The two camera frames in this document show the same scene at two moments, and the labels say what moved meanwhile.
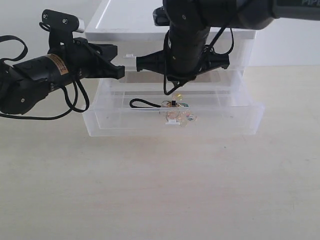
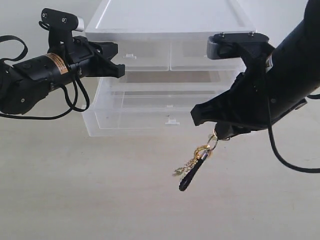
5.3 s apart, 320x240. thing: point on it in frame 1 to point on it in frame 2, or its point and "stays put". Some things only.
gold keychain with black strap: x=139 y=103 to x=189 y=169
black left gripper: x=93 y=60 stays put
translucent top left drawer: x=128 y=51 stays put
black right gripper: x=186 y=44 to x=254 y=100
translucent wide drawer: x=220 y=103 stays put
